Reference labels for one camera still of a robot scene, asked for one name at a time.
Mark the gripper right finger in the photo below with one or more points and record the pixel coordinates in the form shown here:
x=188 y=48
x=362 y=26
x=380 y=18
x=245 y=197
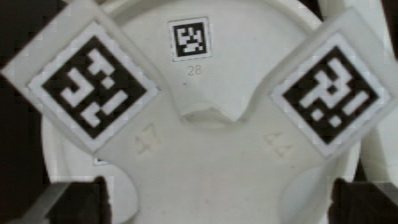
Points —
x=365 y=203

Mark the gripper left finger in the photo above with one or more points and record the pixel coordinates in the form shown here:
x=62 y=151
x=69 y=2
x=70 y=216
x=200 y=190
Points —
x=72 y=204

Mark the white round table top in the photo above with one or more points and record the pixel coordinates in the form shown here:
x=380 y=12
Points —
x=237 y=66

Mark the white cross-shaped table base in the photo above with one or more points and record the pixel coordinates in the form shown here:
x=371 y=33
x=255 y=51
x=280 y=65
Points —
x=220 y=160

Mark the white cylindrical table leg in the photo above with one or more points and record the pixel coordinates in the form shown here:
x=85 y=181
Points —
x=207 y=116

